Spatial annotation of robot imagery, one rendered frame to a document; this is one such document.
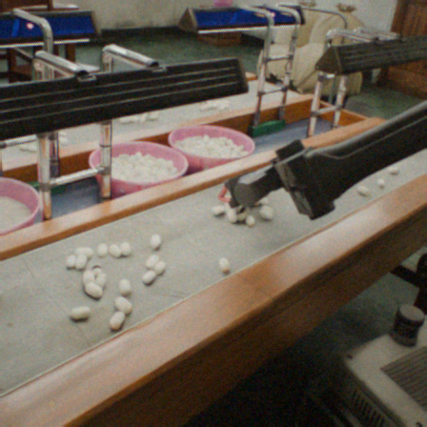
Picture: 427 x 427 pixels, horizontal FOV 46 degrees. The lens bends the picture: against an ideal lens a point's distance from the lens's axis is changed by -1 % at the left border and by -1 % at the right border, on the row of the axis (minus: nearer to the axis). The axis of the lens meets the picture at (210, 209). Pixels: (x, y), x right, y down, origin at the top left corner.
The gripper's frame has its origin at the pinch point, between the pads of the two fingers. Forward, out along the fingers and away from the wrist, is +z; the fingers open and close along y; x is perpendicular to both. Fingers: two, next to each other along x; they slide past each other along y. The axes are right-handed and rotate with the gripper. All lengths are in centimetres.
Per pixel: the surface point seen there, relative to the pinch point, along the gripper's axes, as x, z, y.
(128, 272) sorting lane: 7.3, -4.9, 35.0
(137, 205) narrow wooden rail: -5.1, 6.6, 19.7
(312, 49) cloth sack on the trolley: -88, 134, -278
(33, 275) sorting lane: 1.5, 2.7, 49.8
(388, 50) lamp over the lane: -23, -24, -61
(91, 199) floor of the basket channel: -11.8, 29.0, 18.1
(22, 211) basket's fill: -13.2, 22.2, 39.6
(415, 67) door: -58, 137, -457
